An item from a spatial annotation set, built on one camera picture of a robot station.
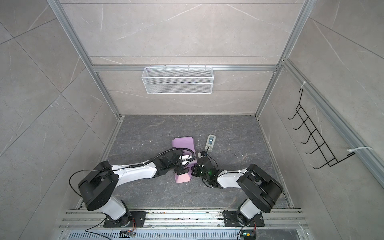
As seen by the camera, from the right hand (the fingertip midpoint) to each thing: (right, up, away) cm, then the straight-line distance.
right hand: (190, 167), depth 90 cm
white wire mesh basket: (-9, +57, +11) cm, 59 cm away
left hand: (-3, +8, -1) cm, 9 cm away
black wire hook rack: (+58, +12, -31) cm, 66 cm away
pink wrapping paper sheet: (-2, +14, +7) cm, 16 cm away
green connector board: (+28, -27, -20) cm, 44 cm away
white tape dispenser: (+13, +14, +9) cm, 21 cm away
